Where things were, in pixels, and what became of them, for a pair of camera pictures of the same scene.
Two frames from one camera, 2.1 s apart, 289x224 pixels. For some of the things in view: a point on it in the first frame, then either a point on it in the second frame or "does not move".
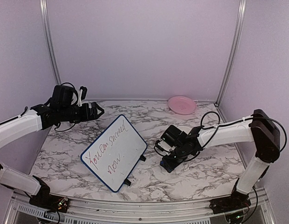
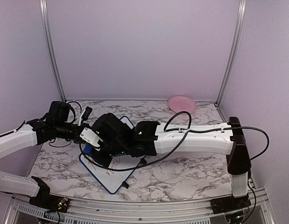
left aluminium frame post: (49, 42) does not move
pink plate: (182, 105) does not move
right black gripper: (165, 160) -> (104, 162)
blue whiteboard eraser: (168, 168) -> (87, 149)
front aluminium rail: (200, 211) does not move
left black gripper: (86, 116) -> (80, 140)
